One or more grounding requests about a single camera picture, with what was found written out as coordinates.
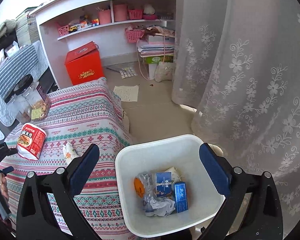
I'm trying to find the white lace curtain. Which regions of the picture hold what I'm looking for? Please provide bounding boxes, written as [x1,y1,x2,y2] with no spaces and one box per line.
[172,0,300,236]

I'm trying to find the paper cup with flowers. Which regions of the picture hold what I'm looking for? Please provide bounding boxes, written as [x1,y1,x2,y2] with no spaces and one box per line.
[165,167,182,184]

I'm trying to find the white trash bin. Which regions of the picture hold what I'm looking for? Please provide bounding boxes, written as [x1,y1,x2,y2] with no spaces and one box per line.
[115,134,225,238]

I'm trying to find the pink storage basket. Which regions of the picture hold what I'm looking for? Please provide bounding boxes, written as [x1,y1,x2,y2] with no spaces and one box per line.
[125,28,145,43]

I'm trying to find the paper sheet on floor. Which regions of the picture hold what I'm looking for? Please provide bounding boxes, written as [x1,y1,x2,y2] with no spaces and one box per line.
[113,86,139,102]

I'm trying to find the crumpled floral wrapper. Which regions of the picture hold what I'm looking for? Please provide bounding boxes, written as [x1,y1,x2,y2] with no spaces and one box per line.
[63,142,79,161]

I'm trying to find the checkered mat on floor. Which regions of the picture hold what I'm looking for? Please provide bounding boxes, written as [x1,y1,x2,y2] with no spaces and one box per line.
[106,66,137,79]

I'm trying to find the red gift box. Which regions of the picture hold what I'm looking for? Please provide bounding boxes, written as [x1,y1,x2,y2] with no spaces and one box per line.
[64,41,104,85]

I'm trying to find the white bookshelf unit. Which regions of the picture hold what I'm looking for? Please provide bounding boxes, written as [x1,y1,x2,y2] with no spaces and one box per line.
[32,0,176,89]

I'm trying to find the red instant noodle cup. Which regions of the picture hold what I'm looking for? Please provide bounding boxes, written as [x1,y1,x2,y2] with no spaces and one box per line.
[16,123,46,160]

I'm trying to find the patterned striped tablecloth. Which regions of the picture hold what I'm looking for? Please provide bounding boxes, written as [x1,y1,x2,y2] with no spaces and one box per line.
[0,77,135,239]

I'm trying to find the orange peel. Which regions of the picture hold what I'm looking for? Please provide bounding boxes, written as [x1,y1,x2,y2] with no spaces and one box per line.
[134,177,145,198]

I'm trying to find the crumpled white tissue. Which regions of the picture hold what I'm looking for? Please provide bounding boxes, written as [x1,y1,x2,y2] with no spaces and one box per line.
[149,197,175,217]

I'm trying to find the dark blue carton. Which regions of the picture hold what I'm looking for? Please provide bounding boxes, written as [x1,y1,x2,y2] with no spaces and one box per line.
[155,172,172,197]

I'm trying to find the blue small box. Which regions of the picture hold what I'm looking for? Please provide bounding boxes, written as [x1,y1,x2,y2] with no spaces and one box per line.
[174,181,189,213]

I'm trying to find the plastic jar light nuts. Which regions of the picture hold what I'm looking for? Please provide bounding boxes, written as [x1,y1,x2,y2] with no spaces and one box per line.
[13,74,51,121]

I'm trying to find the stack of magazines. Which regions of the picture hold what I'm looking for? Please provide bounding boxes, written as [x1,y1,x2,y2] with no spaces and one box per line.
[15,7,40,47]

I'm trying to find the stack of books and bags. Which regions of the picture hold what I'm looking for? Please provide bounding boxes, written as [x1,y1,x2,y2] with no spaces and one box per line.
[136,25,175,82]

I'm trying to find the left human hand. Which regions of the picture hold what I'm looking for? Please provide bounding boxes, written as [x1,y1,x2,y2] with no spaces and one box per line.
[0,173,9,201]

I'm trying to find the grey sofa with quilt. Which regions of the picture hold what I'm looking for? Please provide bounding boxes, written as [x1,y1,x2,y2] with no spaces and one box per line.
[0,41,55,142]

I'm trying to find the clear plastic bottle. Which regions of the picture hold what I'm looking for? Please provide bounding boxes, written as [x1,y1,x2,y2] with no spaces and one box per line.
[137,173,155,217]

